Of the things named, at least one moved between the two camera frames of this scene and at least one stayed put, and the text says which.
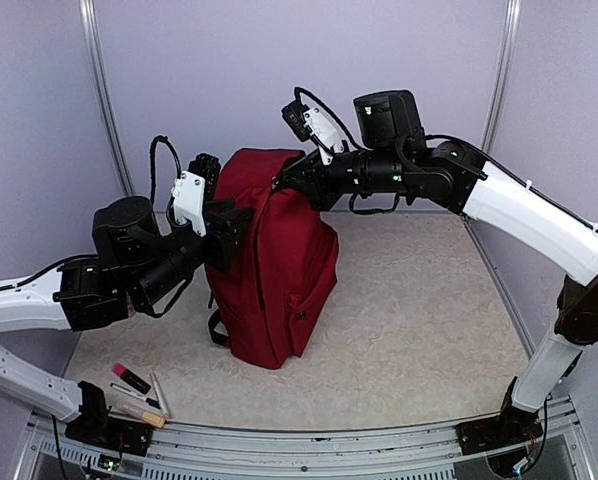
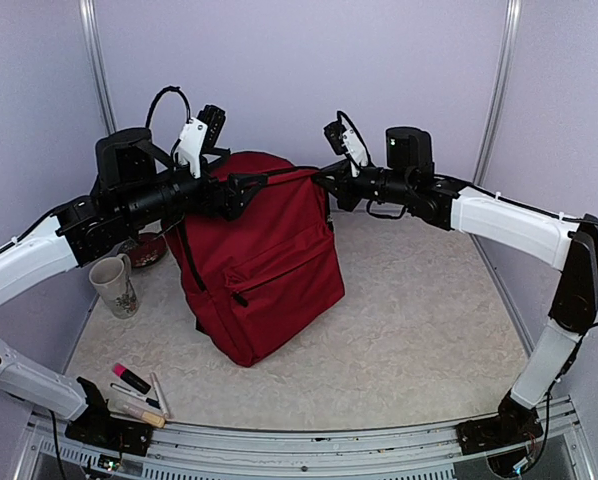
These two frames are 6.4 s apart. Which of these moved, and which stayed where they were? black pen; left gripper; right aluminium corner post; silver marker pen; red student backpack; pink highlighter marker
Moved: left gripper; red student backpack
Stayed: right aluminium corner post; black pen; silver marker pen; pink highlighter marker
